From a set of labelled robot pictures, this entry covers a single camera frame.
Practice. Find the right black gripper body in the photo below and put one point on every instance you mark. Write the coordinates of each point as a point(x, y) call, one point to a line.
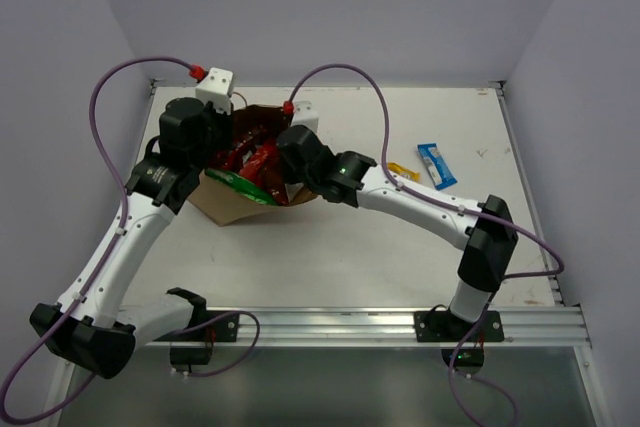
point(299, 176)

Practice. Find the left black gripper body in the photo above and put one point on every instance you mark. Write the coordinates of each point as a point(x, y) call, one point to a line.
point(220, 123)

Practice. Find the red Doritos chip bag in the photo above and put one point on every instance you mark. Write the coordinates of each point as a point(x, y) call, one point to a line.
point(265, 169)

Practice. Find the brown paper bag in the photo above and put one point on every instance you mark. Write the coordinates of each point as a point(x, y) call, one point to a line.
point(220, 203)

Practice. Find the yellow M&M's candy packet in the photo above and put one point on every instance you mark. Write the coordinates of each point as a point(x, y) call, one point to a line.
point(403, 172)

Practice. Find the blue snack bar wrapper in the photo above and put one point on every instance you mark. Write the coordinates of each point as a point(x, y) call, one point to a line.
point(436, 166)

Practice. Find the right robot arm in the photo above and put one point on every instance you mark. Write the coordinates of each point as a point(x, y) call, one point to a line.
point(482, 231)

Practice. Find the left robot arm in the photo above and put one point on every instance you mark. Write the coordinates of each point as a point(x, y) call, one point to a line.
point(88, 325)

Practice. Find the red patterned snack bag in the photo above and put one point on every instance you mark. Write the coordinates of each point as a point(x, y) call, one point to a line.
point(233, 159)

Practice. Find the green snack bag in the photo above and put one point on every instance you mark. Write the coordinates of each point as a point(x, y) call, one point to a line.
point(241, 186)

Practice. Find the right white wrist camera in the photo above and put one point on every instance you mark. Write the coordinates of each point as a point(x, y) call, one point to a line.
point(302, 113)

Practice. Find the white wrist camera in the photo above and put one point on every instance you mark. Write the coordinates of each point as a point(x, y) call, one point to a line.
point(302, 113)
point(214, 86)

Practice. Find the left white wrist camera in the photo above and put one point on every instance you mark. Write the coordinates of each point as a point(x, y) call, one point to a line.
point(214, 86)

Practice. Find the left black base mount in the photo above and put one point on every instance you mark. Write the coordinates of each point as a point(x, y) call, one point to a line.
point(195, 348)

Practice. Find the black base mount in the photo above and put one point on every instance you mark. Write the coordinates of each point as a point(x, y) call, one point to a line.
point(438, 325)
point(195, 348)

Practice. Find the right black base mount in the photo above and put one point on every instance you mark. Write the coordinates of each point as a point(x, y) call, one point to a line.
point(438, 325)

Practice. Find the aluminium front rail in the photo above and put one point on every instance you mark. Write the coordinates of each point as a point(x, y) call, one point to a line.
point(365, 327)

